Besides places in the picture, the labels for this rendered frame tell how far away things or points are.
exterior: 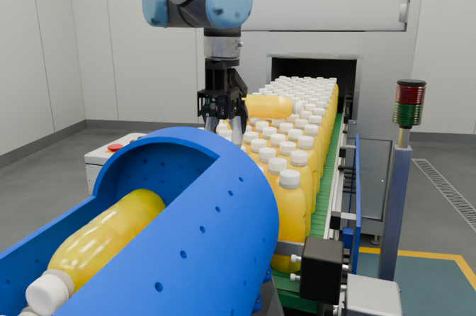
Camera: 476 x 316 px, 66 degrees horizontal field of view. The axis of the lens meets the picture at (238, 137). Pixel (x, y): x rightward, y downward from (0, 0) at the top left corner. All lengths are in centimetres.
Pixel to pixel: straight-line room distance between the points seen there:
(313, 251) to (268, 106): 56
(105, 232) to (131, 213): 5
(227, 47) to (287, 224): 36
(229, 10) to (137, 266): 37
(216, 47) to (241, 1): 19
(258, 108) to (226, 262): 80
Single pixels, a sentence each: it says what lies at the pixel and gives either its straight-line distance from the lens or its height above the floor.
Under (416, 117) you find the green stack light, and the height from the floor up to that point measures 118.
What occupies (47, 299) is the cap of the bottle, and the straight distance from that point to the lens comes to 44.
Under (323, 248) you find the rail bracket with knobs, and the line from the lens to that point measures 69.
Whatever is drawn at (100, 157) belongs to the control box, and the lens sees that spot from 88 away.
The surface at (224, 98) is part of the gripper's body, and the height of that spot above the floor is 124.
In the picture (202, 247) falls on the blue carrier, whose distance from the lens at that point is 35.
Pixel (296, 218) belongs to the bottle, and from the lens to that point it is 73.
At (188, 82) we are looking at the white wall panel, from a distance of 494.
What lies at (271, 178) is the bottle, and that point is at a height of 107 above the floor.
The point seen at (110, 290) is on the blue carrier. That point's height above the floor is 121.
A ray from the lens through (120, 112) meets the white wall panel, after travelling 537.
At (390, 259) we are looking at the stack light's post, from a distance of 109.
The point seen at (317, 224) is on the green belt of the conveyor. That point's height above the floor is 90.
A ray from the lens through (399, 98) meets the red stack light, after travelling 93.
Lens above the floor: 137
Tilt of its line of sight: 16 degrees down
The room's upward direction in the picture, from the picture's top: straight up
